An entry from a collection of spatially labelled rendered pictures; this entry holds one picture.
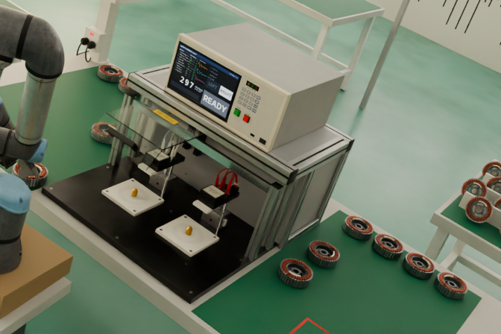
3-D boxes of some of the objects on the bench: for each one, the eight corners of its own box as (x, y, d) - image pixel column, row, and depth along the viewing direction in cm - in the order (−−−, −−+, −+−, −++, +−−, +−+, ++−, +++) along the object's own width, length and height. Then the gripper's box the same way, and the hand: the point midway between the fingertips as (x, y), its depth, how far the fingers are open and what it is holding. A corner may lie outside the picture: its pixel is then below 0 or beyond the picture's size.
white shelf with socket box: (93, 99, 303) (116, -5, 282) (33, 60, 317) (51, -41, 297) (149, 85, 331) (174, -11, 310) (92, 50, 345) (112, -43, 325)
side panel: (281, 250, 250) (312, 171, 235) (273, 244, 251) (304, 166, 236) (320, 223, 272) (350, 150, 257) (313, 218, 273) (343, 145, 259)
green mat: (31, 191, 236) (32, 190, 236) (-84, 104, 260) (-84, 104, 260) (206, 127, 311) (206, 127, 311) (104, 64, 335) (104, 64, 335)
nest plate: (133, 216, 237) (134, 213, 236) (101, 193, 243) (101, 190, 242) (163, 203, 249) (165, 200, 248) (132, 180, 255) (133, 177, 254)
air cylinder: (164, 193, 254) (168, 180, 251) (147, 183, 257) (151, 169, 254) (173, 189, 258) (177, 176, 255) (157, 178, 261) (161, 165, 258)
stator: (281, 261, 243) (285, 253, 242) (312, 275, 242) (316, 266, 240) (273, 279, 233) (276, 270, 232) (305, 294, 232) (309, 285, 230)
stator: (24, 191, 234) (26, 181, 233) (4, 173, 240) (6, 163, 238) (53, 183, 243) (55, 174, 241) (33, 165, 248) (35, 156, 246)
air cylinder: (218, 229, 244) (222, 217, 242) (200, 218, 247) (204, 205, 245) (226, 225, 248) (230, 212, 246) (209, 213, 251) (213, 200, 249)
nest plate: (190, 257, 227) (191, 254, 227) (154, 232, 233) (156, 228, 233) (218, 241, 239) (219, 238, 239) (184, 217, 245) (185, 214, 245)
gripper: (-31, 124, 224) (-9, 164, 239) (6, 156, 215) (26, 196, 230) (-8, 108, 228) (13, 148, 243) (30, 139, 219) (48, 180, 234)
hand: (26, 167), depth 238 cm, fingers open, 14 cm apart
